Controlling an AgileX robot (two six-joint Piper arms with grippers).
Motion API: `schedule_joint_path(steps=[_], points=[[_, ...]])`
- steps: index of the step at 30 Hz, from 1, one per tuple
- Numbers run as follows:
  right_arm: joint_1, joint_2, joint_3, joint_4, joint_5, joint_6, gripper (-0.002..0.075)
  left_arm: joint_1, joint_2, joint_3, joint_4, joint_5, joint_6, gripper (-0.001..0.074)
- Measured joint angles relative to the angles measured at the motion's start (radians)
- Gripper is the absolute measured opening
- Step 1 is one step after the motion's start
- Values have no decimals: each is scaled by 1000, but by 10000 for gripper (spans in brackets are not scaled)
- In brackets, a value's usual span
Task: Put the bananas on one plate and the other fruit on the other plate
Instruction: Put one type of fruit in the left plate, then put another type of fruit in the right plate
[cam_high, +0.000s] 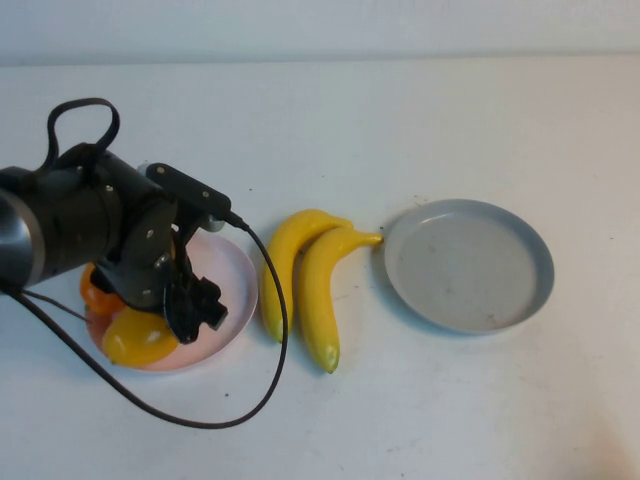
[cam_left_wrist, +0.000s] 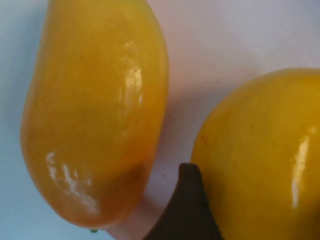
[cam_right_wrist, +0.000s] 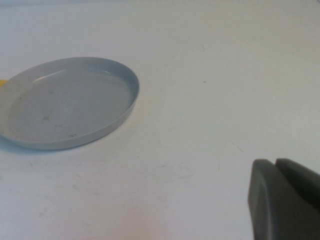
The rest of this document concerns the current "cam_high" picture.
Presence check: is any short-stemmed yellow banana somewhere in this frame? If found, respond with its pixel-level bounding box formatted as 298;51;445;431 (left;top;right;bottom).
262;208;354;345

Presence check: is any grey-blue round plate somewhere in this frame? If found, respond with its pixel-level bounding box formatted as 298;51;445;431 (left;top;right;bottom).
383;198;556;337

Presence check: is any long-stemmed yellow banana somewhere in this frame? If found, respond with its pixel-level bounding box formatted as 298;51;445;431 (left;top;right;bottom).
298;227;385;375

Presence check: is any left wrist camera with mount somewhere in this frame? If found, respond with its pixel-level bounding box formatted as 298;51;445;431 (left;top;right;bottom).
143;161;234;235

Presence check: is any black left camera cable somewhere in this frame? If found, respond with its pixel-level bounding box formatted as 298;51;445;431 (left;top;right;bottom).
0;213;291;430

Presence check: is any orange-tinted mango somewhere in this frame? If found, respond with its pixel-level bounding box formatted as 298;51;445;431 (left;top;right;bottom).
79;262;126;316

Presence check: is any yellow mango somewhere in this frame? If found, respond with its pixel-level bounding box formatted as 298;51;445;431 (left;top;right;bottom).
102;305;180;365

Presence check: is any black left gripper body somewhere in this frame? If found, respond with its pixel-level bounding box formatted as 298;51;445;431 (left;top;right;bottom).
92;232;199;319

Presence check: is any thin dark wire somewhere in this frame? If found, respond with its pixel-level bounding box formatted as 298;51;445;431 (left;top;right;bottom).
22;291;92;324

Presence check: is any black looped left wrist cable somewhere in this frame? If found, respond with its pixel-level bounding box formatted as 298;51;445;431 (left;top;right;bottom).
46;97;121;169

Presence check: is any pink round plate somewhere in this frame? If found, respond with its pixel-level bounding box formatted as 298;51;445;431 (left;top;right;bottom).
82;230;260;374

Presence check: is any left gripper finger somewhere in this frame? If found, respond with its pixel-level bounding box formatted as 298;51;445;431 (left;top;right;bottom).
191;273;230;332
164;285;202;346

